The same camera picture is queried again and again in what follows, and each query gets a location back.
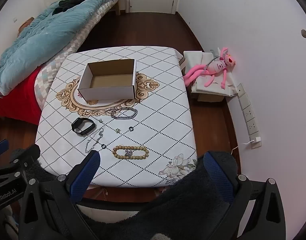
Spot black smart band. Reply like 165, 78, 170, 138
71, 117, 95, 136

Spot pink plush toy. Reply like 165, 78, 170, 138
184, 47, 236, 88

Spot red blanket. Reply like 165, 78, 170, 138
0, 67, 43, 125

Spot wooden bead bracelet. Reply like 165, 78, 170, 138
113, 145, 150, 160

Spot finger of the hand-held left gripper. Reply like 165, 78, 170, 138
0, 144, 41, 188
0, 139, 9, 159

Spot black clothes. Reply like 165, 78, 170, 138
52, 0, 93, 15

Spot light blue blanket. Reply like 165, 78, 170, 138
0, 0, 126, 98

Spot brown wooden bed part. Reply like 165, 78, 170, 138
18, 17, 34, 34

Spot person's dark fleece clothing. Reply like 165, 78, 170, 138
11, 149, 243, 240

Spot white charger cable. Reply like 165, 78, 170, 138
230, 140, 255, 155

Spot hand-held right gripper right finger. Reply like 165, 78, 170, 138
203, 151, 286, 240

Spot white power strip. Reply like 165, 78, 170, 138
237, 82, 262, 149

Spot thin silver necklace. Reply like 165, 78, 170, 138
85, 127, 105, 154

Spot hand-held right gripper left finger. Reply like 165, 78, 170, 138
18, 150, 101, 240

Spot patterned white tablecloth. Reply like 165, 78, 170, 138
36, 46, 198, 187

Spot light wooden bed frame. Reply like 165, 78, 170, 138
115, 0, 126, 15

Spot thick silver chain bracelet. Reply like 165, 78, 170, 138
110, 107, 138, 120

